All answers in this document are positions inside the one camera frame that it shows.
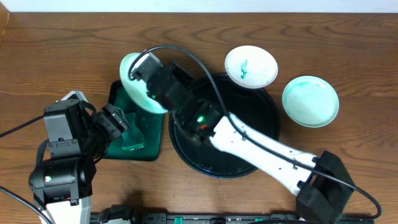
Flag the green scrub sponge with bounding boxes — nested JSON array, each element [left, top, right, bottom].
[[122, 113, 145, 151]]

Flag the white plate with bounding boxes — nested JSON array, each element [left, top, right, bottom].
[[282, 75, 340, 128], [224, 45, 279, 89], [119, 53, 167, 114]]

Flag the white plate back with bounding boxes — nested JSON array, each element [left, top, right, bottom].
[[224, 45, 279, 89]]

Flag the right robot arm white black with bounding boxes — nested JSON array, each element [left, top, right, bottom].
[[141, 62, 354, 223]]

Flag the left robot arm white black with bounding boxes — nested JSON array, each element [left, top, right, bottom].
[[29, 91, 129, 223]]

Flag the black rectangular soapy water tray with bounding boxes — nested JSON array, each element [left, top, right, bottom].
[[106, 80, 164, 161]]

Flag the round black tray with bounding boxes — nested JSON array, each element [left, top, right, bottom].
[[169, 73, 280, 179]]

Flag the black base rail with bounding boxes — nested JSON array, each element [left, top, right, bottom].
[[90, 205, 375, 224]]

